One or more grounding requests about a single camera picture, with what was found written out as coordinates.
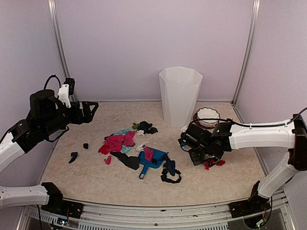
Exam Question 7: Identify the white paper scrap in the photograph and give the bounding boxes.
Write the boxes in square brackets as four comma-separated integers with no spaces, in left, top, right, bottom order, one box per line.
[136,142,149,152]

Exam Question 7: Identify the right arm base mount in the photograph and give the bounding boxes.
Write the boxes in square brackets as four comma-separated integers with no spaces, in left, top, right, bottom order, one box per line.
[228,181,271,218]

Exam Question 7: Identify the red paper scraps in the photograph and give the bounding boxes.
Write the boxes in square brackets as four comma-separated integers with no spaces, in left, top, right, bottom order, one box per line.
[204,160,225,170]

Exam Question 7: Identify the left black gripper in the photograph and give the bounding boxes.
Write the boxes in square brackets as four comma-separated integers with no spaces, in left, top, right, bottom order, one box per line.
[41,101,98,137]

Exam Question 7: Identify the small pink paper scrap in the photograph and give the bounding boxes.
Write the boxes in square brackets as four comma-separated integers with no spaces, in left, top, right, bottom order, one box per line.
[104,155,112,165]

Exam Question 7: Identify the large black paper scrap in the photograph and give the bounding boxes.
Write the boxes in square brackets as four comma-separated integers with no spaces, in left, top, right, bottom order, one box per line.
[110,152,140,170]

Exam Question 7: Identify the navy blue paper scrap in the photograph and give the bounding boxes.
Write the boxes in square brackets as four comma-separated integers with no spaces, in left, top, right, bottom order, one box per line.
[163,159,176,176]

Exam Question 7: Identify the left aluminium frame post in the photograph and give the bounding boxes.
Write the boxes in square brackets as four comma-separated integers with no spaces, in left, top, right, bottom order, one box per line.
[47,0,79,104]

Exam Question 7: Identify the small black scrap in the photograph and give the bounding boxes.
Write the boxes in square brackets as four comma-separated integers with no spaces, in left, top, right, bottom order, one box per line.
[83,143,89,149]

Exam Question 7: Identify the translucent white waste bin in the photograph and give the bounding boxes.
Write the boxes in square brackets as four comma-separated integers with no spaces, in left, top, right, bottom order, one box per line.
[159,67,203,127]

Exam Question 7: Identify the right aluminium frame post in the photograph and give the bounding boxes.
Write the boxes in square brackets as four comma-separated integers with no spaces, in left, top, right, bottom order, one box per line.
[232,0,261,107]

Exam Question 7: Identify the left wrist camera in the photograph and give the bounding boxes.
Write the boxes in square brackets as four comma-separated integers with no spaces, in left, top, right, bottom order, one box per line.
[58,78,75,108]

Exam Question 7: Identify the dark blue scrap left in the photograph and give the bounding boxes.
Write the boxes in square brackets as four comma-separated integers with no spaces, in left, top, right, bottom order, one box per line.
[68,152,78,164]

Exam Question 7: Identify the aluminium frame post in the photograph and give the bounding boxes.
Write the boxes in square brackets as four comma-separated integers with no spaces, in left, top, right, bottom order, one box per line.
[232,0,261,107]
[47,0,79,104]

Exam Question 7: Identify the blue plastic dustpan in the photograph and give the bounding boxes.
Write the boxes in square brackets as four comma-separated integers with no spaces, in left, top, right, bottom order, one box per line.
[138,146,168,180]

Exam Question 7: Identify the white scalloped bowl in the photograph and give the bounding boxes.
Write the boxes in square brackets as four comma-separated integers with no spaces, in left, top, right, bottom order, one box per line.
[193,107,220,129]

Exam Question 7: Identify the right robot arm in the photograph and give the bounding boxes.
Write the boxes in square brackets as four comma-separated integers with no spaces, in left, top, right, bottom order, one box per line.
[178,114,307,213]

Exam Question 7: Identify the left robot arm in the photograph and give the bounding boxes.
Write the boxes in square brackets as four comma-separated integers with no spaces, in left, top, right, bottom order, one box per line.
[0,89,99,213]

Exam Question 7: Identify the black paper strip loop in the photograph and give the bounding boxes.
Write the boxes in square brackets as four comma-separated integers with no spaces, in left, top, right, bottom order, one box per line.
[160,167,182,185]

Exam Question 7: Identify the dark scrap cluster back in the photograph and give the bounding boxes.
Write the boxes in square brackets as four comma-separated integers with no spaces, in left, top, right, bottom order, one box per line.
[132,121,158,136]

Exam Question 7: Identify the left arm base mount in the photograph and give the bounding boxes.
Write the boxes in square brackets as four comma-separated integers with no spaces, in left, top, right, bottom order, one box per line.
[41,182,83,219]

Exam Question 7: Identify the front aluminium rail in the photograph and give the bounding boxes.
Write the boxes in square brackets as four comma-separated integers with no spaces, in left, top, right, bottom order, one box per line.
[21,189,298,230]

